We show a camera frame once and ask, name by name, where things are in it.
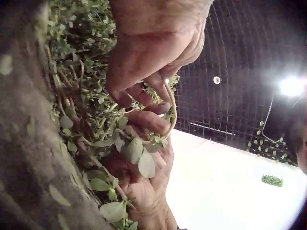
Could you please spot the small green herb bunch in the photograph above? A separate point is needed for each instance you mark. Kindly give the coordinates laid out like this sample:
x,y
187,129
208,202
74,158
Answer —
x,y
272,180

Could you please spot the climbing vine leaves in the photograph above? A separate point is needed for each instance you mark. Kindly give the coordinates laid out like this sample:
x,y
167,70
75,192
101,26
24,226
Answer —
x,y
266,149

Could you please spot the person's left fingers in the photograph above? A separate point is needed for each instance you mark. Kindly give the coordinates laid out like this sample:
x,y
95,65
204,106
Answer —
x,y
156,88

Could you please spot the person's left thumb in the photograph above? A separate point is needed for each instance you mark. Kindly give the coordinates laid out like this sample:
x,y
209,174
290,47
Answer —
x,y
120,81

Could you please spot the pale-stemmed purslane sprig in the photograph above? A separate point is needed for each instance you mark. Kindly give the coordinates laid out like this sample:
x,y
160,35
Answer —
x,y
134,149

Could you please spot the person's left hand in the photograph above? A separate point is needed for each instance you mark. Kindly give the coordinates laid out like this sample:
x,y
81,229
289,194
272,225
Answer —
x,y
156,36

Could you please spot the person's right thumb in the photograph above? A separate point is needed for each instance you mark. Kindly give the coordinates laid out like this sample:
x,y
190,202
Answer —
x,y
148,122

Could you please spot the person's right hand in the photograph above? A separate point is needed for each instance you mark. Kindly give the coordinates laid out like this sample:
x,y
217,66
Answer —
x,y
148,198

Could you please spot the small white round disc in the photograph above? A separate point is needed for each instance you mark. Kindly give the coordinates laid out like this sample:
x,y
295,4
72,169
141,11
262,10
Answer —
x,y
216,80

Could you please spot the bright white lamp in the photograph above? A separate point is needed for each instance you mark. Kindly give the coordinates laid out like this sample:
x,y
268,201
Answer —
x,y
291,86

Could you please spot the thin grey conduit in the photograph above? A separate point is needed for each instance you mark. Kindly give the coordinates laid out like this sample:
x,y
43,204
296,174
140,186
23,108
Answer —
x,y
268,117

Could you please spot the pile of green purslane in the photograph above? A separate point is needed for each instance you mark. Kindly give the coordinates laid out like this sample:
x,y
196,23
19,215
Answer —
x,y
79,71

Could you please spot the brown rough mat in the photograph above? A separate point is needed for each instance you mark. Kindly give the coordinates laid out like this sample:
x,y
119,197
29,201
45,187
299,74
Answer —
x,y
24,143

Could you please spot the person's right fingers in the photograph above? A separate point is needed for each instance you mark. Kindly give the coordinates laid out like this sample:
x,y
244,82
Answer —
x,y
165,157

